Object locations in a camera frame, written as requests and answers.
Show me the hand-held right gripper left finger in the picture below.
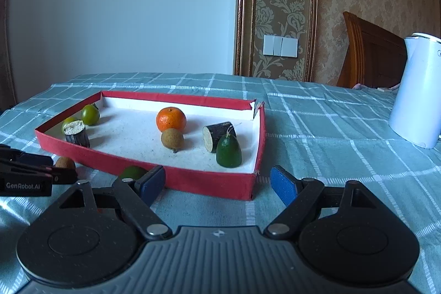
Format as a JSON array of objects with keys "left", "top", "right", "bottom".
[{"left": 57, "top": 165, "right": 173, "bottom": 240}]

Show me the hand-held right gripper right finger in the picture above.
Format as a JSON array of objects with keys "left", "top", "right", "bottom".
[{"left": 263, "top": 165, "right": 381, "bottom": 240}]

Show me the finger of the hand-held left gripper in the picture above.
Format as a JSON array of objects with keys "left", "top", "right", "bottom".
[
  {"left": 0, "top": 144, "right": 54, "bottom": 174},
  {"left": 0, "top": 166, "right": 78, "bottom": 185}
]

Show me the brown kiwi outside tray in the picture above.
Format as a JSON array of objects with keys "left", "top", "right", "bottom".
[{"left": 55, "top": 157, "right": 76, "bottom": 171}]

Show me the cut green fruit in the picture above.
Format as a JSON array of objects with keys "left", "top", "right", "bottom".
[
  {"left": 118, "top": 165, "right": 149, "bottom": 181},
  {"left": 216, "top": 134, "right": 243, "bottom": 168}
]

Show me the dark sugarcane piece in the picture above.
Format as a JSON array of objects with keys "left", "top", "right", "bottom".
[
  {"left": 64, "top": 120, "right": 91, "bottom": 149},
  {"left": 202, "top": 122, "right": 238, "bottom": 153}
]

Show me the large green tomato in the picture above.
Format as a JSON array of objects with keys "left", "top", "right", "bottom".
[{"left": 61, "top": 117, "right": 79, "bottom": 134}]

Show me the brown longan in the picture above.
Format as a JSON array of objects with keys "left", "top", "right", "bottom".
[{"left": 160, "top": 128, "right": 185, "bottom": 153}]

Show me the red shallow cardboard box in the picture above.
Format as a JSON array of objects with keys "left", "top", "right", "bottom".
[{"left": 34, "top": 90, "right": 267, "bottom": 201}]

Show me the orange mandarin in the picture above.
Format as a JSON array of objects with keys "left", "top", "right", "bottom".
[{"left": 156, "top": 107, "right": 187, "bottom": 133}]

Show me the teal checked tablecloth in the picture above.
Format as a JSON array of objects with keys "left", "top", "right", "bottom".
[{"left": 0, "top": 73, "right": 441, "bottom": 294}]

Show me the small green tomato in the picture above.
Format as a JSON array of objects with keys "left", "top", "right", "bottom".
[{"left": 81, "top": 104, "right": 100, "bottom": 126}]

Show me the wooden headboard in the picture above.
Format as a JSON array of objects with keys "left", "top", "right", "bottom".
[{"left": 337, "top": 12, "right": 408, "bottom": 90}]

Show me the white electric kettle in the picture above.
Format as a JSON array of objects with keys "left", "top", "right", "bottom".
[{"left": 389, "top": 33, "right": 441, "bottom": 149}]

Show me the white wall switch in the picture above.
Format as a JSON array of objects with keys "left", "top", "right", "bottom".
[{"left": 263, "top": 35, "right": 299, "bottom": 58}]

